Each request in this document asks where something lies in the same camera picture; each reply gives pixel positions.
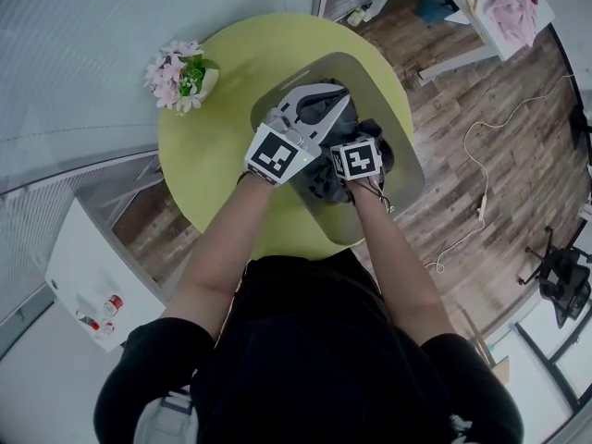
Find light grey bag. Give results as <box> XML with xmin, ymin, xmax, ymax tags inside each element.
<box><xmin>133</xmin><ymin>384</ymin><xmax>198</xmax><ymax>444</ymax></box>

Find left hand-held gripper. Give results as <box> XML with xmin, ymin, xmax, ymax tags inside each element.
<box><xmin>243</xmin><ymin>83</ymin><xmax>349</xmax><ymax>188</ymax></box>

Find person's left forearm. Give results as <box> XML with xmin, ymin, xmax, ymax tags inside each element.
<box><xmin>162</xmin><ymin>173</ymin><xmax>274</xmax><ymax>341</ymax></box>

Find pink flowers in white pot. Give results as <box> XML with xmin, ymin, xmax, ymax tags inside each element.
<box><xmin>143</xmin><ymin>39</ymin><xmax>221</xmax><ymax>117</ymax></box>

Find dark grey clothes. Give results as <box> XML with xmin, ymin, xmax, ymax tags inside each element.
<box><xmin>295</xmin><ymin>77</ymin><xmax>397</xmax><ymax>205</ymax></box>

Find person's black clothing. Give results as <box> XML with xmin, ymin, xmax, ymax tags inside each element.
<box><xmin>94</xmin><ymin>250</ymin><xmax>524</xmax><ymax>444</ymax></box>

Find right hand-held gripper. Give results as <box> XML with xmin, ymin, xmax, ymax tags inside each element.
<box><xmin>328</xmin><ymin>139</ymin><xmax>383</xmax><ymax>182</ymax></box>

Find white table with hangers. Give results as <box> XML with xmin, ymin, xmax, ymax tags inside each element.
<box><xmin>364</xmin><ymin>0</ymin><xmax>557</xmax><ymax>80</ymax></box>

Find teal cloth bundle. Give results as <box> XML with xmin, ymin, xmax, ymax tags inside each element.
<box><xmin>414</xmin><ymin>0</ymin><xmax>457</xmax><ymax>25</ymax></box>

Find round table green tablecloth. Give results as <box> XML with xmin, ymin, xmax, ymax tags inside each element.
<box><xmin>156</xmin><ymin>12</ymin><xmax>415</xmax><ymax>263</ymax></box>

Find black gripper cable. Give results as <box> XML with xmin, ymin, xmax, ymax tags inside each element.
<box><xmin>375</xmin><ymin>186</ymin><xmax>398</xmax><ymax>216</ymax></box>

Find clear bottle red cap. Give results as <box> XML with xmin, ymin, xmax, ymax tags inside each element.
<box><xmin>91</xmin><ymin>293</ymin><xmax>125</xmax><ymax>330</ymax></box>

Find black office chair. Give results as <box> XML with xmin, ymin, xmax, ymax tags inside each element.
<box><xmin>517</xmin><ymin>226</ymin><xmax>592</xmax><ymax>330</ymax></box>

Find person's right forearm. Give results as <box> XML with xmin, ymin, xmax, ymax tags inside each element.
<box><xmin>353</xmin><ymin>176</ymin><xmax>455</xmax><ymax>349</ymax></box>

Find white power cable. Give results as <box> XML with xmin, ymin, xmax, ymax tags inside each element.
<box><xmin>424</xmin><ymin>73</ymin><xmax>577</xmax><ymax>273</ymax></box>

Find white table with grommet hole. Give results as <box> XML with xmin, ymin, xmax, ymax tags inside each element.
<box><xmin>43</xmin><ymin>196</ymin><xmax>168</xmax><ymax>353</ymax></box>

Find grey plastic bin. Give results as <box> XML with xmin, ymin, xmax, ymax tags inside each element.
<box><xmin>249</xmin><ymin>52</ymin><xmax>426</xmax><ymax>247</ymax></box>

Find pink crumpled garment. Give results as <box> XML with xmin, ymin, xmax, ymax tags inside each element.
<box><xmin>483</xmin><ymin>0</ymin><xmax>540</xmax><ymax>48</ymax></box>

